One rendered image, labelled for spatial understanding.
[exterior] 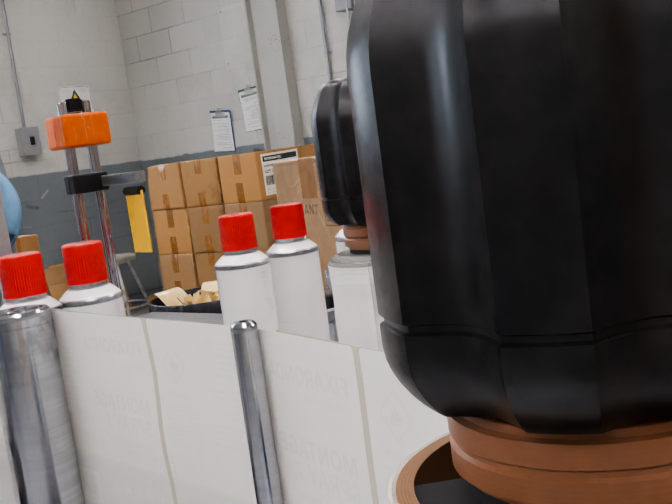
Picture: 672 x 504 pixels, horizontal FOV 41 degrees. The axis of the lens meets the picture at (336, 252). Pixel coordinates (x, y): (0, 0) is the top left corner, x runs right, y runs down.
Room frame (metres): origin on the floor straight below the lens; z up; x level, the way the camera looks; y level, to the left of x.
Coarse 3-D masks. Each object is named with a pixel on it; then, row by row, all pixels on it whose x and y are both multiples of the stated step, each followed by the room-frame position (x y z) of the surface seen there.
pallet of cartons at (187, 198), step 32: (192, 160) 4.80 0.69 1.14; (224, 160) 4.64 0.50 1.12; (256, 160) 4.52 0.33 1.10; (160, 192) 4.96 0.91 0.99; (192, 192) 4.81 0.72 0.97; (224, 192) 4.66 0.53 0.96; (256, 192) 4.53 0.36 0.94; (160, 224) 4.99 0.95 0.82; (192, 224) 4.83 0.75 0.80; (256, 224) 4.55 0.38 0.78; (160, 256) 5.02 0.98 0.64; (192, 256) 4.87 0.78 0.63; (192, 288) 4.88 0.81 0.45
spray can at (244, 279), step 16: (224, 224) 0.82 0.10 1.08; (240, 224) 0.82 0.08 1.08; (224, 240) 0.82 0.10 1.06; (240, 240) 0.82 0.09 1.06; (256, 240) 0.83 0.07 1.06; (224, 256) 0.83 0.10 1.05; (240, 256) 0.82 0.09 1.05; (256, 256) 0.82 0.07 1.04; (224, 272) 0.82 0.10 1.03; (240, 272) 0.81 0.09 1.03; (256, 272) 0.81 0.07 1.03; (224, 288) 0.82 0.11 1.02; (240, 288) 0.81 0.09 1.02; (256, 288) 0.81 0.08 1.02; (272, 288) 0.83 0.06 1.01; (224, 304) 0.82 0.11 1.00; (240, 304) 0.81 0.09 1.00; (256, 304) 0.81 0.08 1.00; (272, 304) 0.83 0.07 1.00; (224, 320) 0.82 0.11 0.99; (256, 320) 0.81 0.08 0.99; (272, 320) 0.82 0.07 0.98
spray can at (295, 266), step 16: (272, 208) 0.87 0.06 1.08; (288, 208) 0.87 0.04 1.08; (272, 224) 0.88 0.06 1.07; (288, 224) 0.87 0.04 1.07; (304, 224) 0.88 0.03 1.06; (288, 240) 0.87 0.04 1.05; (304, 240) 0.87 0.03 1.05; (272, 256) 0.86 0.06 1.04; (288, 256) 0.86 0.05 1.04; (304, 256) 0.86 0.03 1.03; (272, 272) 0.87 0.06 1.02; (288, 272) 0.86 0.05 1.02; (304, 272) 0.86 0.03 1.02; (320, 272) 0.88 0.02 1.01; (288, 288) 0.86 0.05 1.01; (304, 288) 0.86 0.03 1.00; (320, 288) 0.87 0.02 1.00; (288, 304) 0.86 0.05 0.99; (304, 304) 0.86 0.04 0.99; (320, 304) 0.87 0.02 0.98; (288, 320) 0.86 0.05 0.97; (304, 320) 0.86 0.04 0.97; (320, 320) 0.86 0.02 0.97; (320, 336) 0.86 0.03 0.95
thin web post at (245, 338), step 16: (240, 320) 0.38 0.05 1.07; (240, 336) 0.38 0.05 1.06; (256, 336) 0.38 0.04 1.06; (240, 352) 0.38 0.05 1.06; (256, 352) 0.38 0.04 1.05; (240, 368) 0.38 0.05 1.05; (256, 368) 0.38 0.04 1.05; (240, 384) 0.38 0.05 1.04; (256, 384) 0.38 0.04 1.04; (256, 400) 0.38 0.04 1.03; (256, 416) 0.38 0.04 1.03; (256, 432) 0.38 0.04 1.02; (272, 432) 0.38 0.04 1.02; (256, 448) 0.38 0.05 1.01; (272, 448) 0.38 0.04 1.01; (256, 464) 0.38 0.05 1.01; (272, 464) 0.38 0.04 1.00; (256, 480) 0.38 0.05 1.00; (272, 480) 0.38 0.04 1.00; (256, 496) 0.38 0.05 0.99; (272, 496) 0.38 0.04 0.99
